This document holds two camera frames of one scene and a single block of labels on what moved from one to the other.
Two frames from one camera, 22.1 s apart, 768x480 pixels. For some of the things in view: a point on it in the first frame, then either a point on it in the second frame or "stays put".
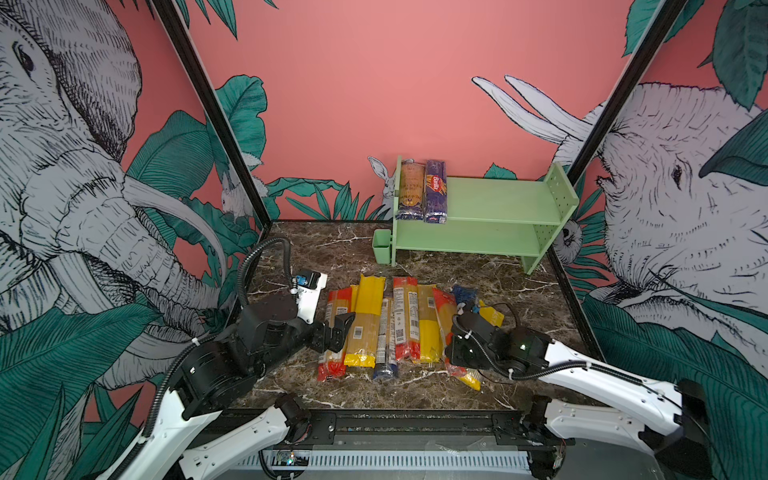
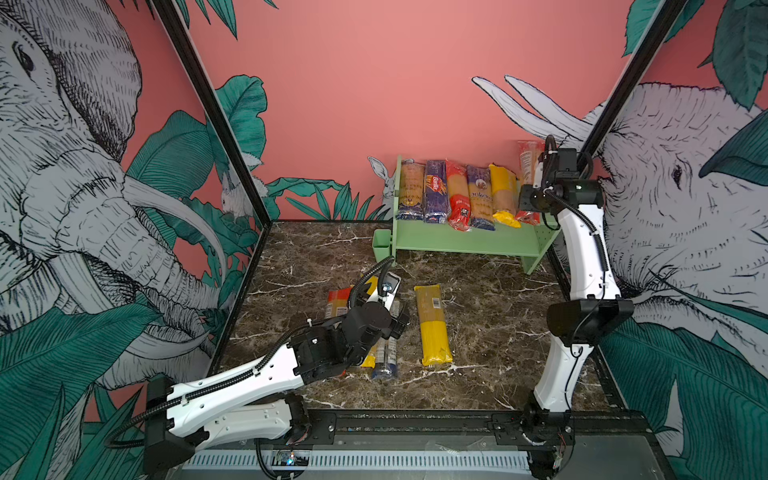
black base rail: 419,430 stays put
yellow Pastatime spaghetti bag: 471,379 -> 505,196
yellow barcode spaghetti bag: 431,339 stays put
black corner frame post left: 203,80 stays put
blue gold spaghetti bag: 411,190 stays put
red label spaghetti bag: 407,318 -> 529,151
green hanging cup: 381,244 stays put
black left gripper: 325,339 -> 397,325
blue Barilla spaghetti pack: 436,206 stays put
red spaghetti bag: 446,306 -> 459,205
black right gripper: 453,353 -> 530,192
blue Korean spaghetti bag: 463,294 -> 481,198
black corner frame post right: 652,43 stays put
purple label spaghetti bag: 386,366 stays put
